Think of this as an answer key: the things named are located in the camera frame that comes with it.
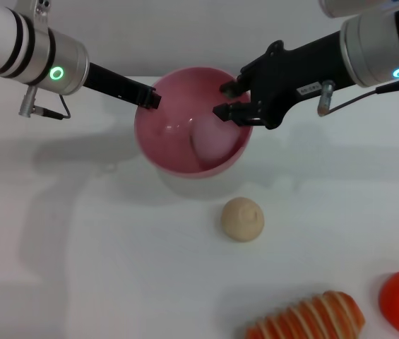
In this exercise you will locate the beige toy bun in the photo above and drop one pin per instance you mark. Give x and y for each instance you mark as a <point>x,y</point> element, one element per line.
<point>242,219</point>

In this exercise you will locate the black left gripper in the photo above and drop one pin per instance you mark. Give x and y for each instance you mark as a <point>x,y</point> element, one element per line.
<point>114,84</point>

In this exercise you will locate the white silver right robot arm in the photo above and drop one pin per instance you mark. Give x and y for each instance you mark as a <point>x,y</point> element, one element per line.
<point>382,39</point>

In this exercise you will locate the pink plastic bowl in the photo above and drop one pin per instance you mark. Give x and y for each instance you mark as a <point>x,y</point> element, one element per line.
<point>171,148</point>

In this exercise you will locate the pink toy peach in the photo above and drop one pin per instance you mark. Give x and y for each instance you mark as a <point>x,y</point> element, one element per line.
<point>213,141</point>

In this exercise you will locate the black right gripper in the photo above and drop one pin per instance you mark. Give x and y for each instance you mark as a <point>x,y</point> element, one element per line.
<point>291,74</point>

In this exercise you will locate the orange white striped toy bread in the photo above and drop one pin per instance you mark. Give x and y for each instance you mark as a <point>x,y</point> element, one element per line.
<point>312,318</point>

